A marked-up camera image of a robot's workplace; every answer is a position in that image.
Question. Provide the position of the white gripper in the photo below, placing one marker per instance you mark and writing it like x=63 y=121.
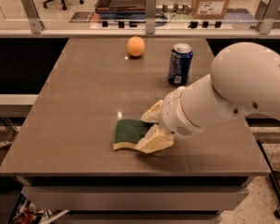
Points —
x=174 y=113

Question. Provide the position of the green and yellow sponge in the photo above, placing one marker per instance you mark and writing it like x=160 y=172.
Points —
x=129 y=132

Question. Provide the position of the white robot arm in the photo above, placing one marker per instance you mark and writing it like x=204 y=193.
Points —
x=244 y=79

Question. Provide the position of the blue soda can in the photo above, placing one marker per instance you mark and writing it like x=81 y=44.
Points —
x=180 y=60

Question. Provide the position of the orange fruit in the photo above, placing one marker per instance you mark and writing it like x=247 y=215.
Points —
x=136 y=46

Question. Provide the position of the grey drawer front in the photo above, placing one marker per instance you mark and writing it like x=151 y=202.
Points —
x=136 y=198

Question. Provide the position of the cardboard box with label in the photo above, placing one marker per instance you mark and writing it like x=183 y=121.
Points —
x=209 y=9

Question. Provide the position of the colourful items bin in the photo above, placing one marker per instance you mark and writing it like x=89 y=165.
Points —
x=25 y=212

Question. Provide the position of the middle metal glass bracket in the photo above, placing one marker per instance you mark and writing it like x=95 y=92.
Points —
x=150 y=16

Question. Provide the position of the metal glass bracket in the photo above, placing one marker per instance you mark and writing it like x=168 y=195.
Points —
x=266 y=24
x=150 y=16
x=35 y=23

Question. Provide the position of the left metal glass bracket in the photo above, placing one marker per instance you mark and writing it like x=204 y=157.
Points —
x=35 y=23

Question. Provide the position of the right metal glass bracket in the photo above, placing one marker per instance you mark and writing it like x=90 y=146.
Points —
x=266 y=24

